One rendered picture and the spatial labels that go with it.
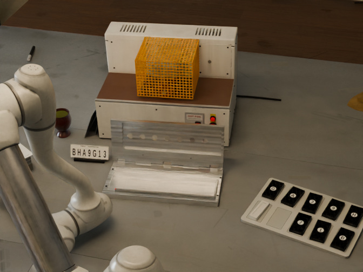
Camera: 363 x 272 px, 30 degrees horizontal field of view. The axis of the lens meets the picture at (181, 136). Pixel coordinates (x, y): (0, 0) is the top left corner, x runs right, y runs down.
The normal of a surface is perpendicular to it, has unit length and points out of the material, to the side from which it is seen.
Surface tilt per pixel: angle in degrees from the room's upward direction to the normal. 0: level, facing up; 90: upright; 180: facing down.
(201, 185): 0
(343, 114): 0
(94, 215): 86
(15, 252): 0
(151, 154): 79
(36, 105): 87
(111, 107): 90
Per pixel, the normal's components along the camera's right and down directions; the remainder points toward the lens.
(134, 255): 0.05, -0.88
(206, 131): -0.15, 0.41
